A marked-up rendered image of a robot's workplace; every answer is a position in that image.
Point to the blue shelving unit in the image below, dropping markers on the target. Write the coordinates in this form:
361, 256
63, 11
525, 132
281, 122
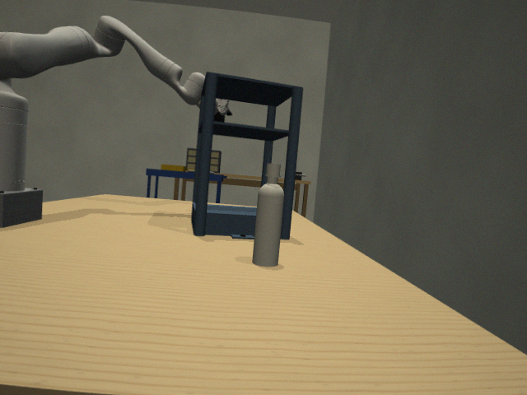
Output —
234, 221

